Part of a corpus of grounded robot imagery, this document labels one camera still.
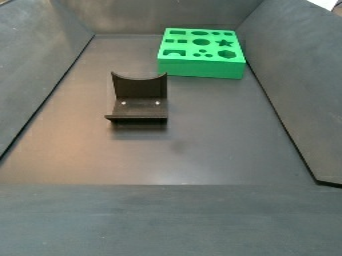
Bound black L-shaped holder stand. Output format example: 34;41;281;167
104;73;169;122

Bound green shape sorter block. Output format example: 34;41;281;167
158;28;246;79

